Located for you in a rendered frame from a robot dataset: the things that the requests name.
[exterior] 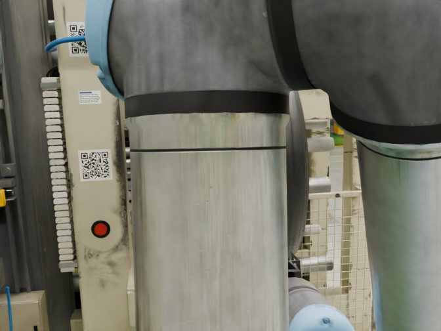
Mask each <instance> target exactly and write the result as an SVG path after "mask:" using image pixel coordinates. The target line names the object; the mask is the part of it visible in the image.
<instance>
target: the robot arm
mask: <svg viewBox="0 0 441 331"><path fill-rule="evenodd" d="M84 23H85V40H86V45H87V50H88V54H89V58H90V61H91V64H93V65H95V66H98V67H99V69H98V72H97V74H96V75H97V78H98V79H99V80H100V82H101V84H102V85H103V86H104V88H105V89H106V90H107V91H108V92H109V93H111V94H112V95H113V96H115V97H117V98H118V99H121V100H122V101H124V102H125V124H126V126H127V127H128V129H129V140H130V162H131V203H132V224H133V265H134V287H135V328H136V331H355V330H354V329H353V327H352V325H351V323H350V322H349V320H348V319H347V318H346V317H345V316H344V315H343V314H342V312H340V311H339V310H337V309H336V308H334V306H332V304H330V302H328V300H327V299H326V298H325V297H324V296H323V295H322V294H321V293H320V292H319V291H318V290H317V289H316V288H315V287H314V286H313V285H312V284H311V283H310V282H309V281H307V280H305V279H303V278H301V260H300V259H298V258H297V257H296V256H295V255H294V254H293V253H290V254H291V260H290V258H288V257H287V175H286V133H285V128H286V126H287V124H288V122H289V93H290V91H302V90H313V89H321V90H323V91H324V92H326V93H327V94H328V96H329V105H330V110H331V116H332V118H333V121H334V122H335V124H336V125H337V126H338V127H339V129H341V130H342V131H344V132H345V133H346V134H347V135H350V136H351V137H354V138H355V139H356V147H357V154H358V165H359V172H360V184H361V191H362V203H363V209H364V221H365V228H366V240H367V252H368V259H369V271H370V278H371V290H372V296H373V308H374V315H375V327H376V331H441V0H86V3H85V19H84ZM294 258H295V259H296V260H294ZM294 263H296V264H297V266H295V265H294Z"/></svg>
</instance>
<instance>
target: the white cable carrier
mask: <svg viewBox="0 0 441 331"><path fill-rule="evenodd" d="M41 82H42V83H52V82H60V78H59V77H42V79H41ZM57 89H61V87H55V88H42V90H48V91H44V92H43V97H48V98H45V99H43V104H48V105H46V106H44V111H49V112H46V113H45V117H46V118H50V119H47V120H46V121H45V123H46V125H48V126H47V127H46V130H47V131H51V132H50V133H47V138H48V139H49V140H48V145H52V146H50V147H49V152H51V153H50V154H49V158H52V159H51V160H50V165H53V166H51V172H53V173H51V178H52V179H53V180H52V185H54V186H53V187H52V191H55V192H54V193H53V198H55V199H54V201H53V202H54V204H56V205H55V206H54V210H55V211H56V212H55V217H57V218H56V220H55V221H56V223H57V225H56V229H58V230H57V236H58V238H57V240H58V242H59V243H58V248H59V254H60V257H59V259H60V260H61V261H60V263H75V262H77V254H76V248H75V236H74V234H75V233H74V224H73V222H74V220H73V218H72V217H73V212H72V206H71V204H72V201H71V200H70V198H71V194H70V192H71V188H70V187H69V186H70V182H69V181H68V180H70V177H69V170H68V169H67V167H68V162H66V161H68V157H67V156H65V155H66V154H67V150H66V149H65V148H66V143H64V142H66V138H65V137H63V136H64V135H65V130H61V129H65V128H64V124H63V123H62V122H64V118H63V117H60V116H63V111H62V110H61V109H63V107H62V104H59V103H60V102H62V97H57V96H62V93H61V91H60V90H57ZM60 271H61V273H62V272H71V271H75V268H74V267H70V268H61V269H60Z"/></svg>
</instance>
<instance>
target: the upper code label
mask: <svg viewBox="0 0 441 331"><path fill-rule="evenodd" d="M67 31H68V37H72V36H79V35H84V33H85V23H84V22H67ZM68 45H69V54H70V56H89V54H88V50H87V45H86V44H85V41H76V42H70V43H68Z"/></svg>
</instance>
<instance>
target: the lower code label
mask: <svg viewBox="0 0 441 331"><path fill-rule="evenodd" d="M78 156H79V171H80V179H81V181H103V180H113V177H112V160H111V151H110V149H101V150H78Z"/></svg>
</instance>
